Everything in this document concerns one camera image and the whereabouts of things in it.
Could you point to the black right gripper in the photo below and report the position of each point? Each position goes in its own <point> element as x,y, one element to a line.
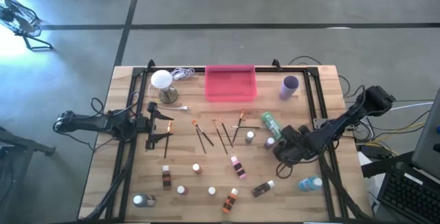
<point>297,138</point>

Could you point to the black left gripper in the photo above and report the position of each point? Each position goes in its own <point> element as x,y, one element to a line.
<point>151,124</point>

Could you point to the large green paint bottle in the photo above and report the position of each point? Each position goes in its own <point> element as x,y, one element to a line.
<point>269,121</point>

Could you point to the large turquoise paint bottle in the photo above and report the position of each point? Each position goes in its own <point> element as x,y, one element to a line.
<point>307,185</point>

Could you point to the small grey paint bottle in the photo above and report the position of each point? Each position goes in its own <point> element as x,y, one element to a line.
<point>250,135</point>

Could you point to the grey silver ferrule brush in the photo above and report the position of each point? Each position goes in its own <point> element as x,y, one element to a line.
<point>201,141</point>

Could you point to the large black paint bottle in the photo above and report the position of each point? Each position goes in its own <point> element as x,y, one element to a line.
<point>148,200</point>

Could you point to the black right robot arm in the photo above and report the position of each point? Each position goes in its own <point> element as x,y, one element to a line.
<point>343,121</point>

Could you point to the small purple paint bottle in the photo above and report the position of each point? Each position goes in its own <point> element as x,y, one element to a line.
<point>270,142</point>

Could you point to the small dark brown paint bottle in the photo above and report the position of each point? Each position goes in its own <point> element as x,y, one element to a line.
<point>261,189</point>

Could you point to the orange fan tipped paint brush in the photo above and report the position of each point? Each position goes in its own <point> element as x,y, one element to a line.
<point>206,137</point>

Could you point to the small pink paint bottle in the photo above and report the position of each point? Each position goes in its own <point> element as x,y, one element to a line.
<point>239,168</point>

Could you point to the small red-orange paint bottle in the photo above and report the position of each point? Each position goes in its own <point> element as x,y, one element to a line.
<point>196,167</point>

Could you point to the small maroon paint bottle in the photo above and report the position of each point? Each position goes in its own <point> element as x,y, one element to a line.
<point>181,189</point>

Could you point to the small yellow paint bottle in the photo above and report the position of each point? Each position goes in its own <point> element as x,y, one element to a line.
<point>212,190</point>

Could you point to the silver metal mounting plate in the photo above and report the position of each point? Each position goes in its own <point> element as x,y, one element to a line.
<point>318,123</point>

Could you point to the white globe table lamp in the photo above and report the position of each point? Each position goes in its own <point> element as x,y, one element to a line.
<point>161,79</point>

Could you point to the thin tipped gold ferrule brush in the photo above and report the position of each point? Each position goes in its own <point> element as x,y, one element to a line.
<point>220,137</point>

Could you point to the lavender plastic cup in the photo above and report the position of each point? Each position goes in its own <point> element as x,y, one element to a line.
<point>287,91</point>

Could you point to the pink plastic bin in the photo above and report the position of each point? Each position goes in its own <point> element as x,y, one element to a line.
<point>230,83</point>

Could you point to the black power strip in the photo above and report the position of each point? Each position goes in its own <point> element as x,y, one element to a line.
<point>373,151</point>

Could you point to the black computer desk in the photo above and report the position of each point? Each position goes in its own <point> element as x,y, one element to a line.
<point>381,165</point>

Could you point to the black computer keyboard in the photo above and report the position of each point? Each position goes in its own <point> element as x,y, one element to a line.
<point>409,193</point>

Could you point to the dark metal workbench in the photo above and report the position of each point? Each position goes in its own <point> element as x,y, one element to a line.
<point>17,141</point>

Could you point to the grey computer monitor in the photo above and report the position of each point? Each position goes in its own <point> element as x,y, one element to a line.
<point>429,141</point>

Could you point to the black frame clamp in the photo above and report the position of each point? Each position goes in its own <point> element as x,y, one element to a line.
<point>276,64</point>
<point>150,65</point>

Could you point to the black aluminium table frame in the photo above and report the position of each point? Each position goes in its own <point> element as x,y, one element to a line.
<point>268,69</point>

